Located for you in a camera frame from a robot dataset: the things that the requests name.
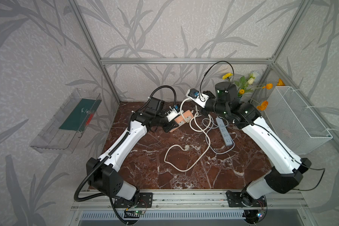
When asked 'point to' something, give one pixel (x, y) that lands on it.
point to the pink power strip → (188, 115)
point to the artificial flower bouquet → (265, 103)
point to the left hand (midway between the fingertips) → (176, 122)
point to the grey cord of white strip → (208, 144)
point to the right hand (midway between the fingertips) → (192, 97)
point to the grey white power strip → (224, 132)
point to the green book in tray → (79, 118)
